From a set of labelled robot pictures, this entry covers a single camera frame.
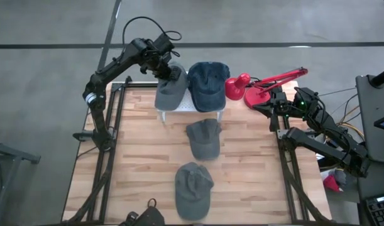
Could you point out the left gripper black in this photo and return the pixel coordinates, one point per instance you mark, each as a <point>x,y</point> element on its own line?
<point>166,70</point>

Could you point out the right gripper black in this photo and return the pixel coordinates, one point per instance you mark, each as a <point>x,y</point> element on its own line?
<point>285,105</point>

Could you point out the light grey cap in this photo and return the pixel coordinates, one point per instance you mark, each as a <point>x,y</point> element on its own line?
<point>169,97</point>

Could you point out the dark navy denim cap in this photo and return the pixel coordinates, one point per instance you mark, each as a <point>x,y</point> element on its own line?
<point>207,91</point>

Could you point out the grey cotton cap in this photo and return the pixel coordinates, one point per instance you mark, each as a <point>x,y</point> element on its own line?
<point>204,141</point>
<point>191,194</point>

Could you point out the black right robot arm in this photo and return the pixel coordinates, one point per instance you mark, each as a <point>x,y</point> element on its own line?
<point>323,147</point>

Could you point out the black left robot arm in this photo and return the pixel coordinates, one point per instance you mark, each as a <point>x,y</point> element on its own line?
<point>99,91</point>

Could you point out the red desk lamp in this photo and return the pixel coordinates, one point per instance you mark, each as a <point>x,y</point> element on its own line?
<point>257,99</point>

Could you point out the white perforated riser shelf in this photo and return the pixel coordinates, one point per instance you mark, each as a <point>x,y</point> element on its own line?
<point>187,105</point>

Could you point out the red cloth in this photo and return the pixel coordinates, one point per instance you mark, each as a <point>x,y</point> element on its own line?
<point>331,183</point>

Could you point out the grey cloth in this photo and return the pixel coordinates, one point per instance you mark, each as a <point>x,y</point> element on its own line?
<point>341,178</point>

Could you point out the grey cart top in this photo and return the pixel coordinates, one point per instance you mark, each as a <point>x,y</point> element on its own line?
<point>374,147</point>

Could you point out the black pole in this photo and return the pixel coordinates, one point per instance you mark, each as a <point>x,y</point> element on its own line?
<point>381,78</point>

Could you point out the black keypad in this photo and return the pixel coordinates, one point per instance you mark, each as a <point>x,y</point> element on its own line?
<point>380,210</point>

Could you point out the black metal stand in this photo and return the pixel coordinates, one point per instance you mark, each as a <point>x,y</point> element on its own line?
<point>9,153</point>

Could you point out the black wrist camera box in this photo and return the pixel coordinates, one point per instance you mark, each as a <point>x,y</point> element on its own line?
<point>165,42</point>

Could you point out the black aluminium table frame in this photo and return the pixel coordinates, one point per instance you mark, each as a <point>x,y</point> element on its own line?
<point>117,110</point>

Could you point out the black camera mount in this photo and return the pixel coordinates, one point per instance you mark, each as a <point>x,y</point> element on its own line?
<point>147,216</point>

